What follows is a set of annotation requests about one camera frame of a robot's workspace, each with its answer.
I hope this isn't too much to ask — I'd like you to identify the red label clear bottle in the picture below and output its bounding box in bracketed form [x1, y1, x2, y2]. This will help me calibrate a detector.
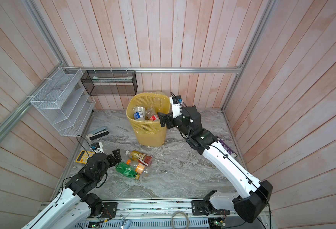
[146, 107, 160, 122]

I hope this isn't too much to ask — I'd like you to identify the blue label small bottle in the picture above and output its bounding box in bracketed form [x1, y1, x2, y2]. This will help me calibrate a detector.
[133, 106, 146, 120]

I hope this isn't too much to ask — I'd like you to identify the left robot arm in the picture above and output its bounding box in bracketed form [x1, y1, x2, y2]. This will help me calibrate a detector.
[24, 149, 121, 229]

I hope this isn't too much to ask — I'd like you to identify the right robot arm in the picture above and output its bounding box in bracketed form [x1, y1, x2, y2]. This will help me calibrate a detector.
[157, 104, 273, 223]

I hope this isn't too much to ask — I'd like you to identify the yellow plastic waste bin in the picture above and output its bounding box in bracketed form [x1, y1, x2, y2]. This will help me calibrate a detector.
[126, 92, 170, 147]

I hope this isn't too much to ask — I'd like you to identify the green plastic bottle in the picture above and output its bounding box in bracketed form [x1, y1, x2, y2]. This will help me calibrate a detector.
[115, 162, 140, 180]

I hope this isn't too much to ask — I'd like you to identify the orange label bottle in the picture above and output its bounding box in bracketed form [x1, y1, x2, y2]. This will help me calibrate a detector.
[127, 159, 149, 174]

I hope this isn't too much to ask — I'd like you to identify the yellow calculator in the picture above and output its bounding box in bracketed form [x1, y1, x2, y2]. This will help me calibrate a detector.
[75, 150, 95, 164]

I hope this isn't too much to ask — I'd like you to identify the red label tea bottle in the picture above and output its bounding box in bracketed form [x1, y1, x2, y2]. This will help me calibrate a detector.
[125, 150, 152, 166]

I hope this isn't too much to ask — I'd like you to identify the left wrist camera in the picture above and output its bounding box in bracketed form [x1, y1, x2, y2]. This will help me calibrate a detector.
[90, 142, 104, 153]

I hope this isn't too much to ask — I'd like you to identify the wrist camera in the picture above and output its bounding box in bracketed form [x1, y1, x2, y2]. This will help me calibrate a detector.
[90, 142, 104, 153]
[170, 95, 182, 118]

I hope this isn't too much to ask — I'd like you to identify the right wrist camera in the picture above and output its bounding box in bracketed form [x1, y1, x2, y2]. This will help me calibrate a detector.
[170, 95, 182, 118]

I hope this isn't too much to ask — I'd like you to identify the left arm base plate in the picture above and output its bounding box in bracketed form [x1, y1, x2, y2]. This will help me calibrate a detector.
[90, 202, 118, 218]

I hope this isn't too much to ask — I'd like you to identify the black mesh wall basket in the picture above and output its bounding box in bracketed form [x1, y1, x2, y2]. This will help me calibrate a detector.
[81, 70, 138, 96]

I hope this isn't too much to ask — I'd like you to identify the white wire mesh shelf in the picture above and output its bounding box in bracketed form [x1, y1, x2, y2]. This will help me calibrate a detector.
[31, 67, 95, 137]

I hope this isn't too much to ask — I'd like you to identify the grey coiled cable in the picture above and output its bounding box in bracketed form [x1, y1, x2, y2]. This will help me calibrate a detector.
[170, 211, 191, 229]

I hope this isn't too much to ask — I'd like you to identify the aluminium wall rail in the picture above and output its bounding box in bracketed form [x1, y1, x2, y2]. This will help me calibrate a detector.
[61, 66, 242, 74]

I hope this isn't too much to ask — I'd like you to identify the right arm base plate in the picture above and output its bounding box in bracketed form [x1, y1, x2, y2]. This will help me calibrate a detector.
[191, 200, 213, 216]

